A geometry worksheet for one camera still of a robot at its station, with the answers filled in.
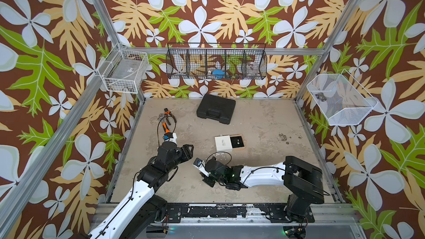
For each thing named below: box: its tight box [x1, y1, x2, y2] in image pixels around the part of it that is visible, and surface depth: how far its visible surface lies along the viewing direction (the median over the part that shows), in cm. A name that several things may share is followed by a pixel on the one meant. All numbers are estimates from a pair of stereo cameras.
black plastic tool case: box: [196, 93, 237, 125], surface depth 109 cm
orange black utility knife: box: [162, 122, 171, 134], surface depth 106 cm
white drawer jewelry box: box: [214, 133, 246, 153], surface depth 97 cm
